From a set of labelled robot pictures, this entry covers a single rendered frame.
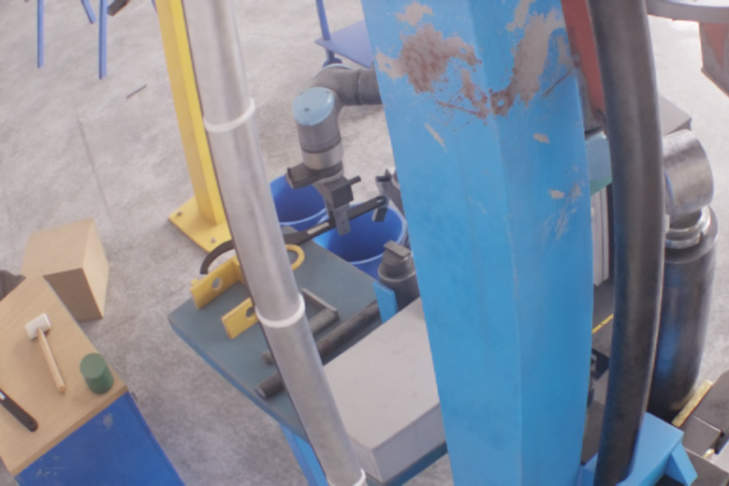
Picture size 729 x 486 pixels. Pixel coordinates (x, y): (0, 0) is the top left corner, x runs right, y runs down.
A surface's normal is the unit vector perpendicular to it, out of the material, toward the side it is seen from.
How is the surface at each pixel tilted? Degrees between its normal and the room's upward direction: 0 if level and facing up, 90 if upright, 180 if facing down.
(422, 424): 90
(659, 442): 0
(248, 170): 90
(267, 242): 90
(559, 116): 90
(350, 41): 0
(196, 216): 0
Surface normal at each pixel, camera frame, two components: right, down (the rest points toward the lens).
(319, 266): -0.16, -0.76
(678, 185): 0.19, 0.09
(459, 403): -0.72, 0.52
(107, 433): 0.67, 0.38
